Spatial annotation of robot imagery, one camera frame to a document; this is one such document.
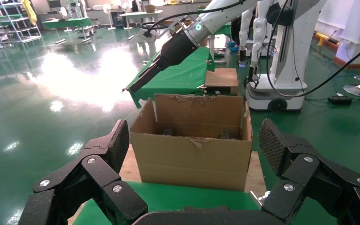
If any yellow hanging garment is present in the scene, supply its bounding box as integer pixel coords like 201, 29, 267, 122
21, 0, 37, 26

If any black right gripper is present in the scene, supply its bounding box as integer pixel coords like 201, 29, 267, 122
129, 29, 199, 93

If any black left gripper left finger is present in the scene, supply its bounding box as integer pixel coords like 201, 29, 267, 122
18, 119, 148, 225

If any yellow floor barrier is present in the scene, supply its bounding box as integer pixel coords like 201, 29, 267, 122
312, 31, 339, 50

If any person in dark clothes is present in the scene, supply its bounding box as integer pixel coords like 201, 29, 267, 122
228, 17, 243, 53

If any large open brown carton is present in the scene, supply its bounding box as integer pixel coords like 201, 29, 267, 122
129, 93, 253, 192

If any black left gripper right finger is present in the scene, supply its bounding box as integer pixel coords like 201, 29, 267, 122
258, 118, 360, 225

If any white table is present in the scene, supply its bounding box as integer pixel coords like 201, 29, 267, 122
119, 9, 164, 30

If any white metal shelf rack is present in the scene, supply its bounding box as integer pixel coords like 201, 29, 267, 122
0, 0, 41, 54

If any thick black hanging cable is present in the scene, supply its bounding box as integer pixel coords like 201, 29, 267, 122
266, 12, 360, 98

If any green cloth covered table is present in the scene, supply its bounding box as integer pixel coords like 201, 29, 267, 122
219, 23, 232, 39
41, 17, 93, 31

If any black power adapter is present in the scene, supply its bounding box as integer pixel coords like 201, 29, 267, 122
328, 95, 353, 105

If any white wheeled robot body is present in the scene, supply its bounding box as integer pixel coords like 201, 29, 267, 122
246, 0, 327, 112

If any black braided camera cable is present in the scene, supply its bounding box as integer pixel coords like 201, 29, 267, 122
140, 0, 252, 38

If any brown wooden crate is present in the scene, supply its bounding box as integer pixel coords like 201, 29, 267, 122
204, 68, 240, 95

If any white standing fan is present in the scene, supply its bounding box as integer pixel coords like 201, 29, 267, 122
101, 3, 116, 31
58, 7, 69, 33

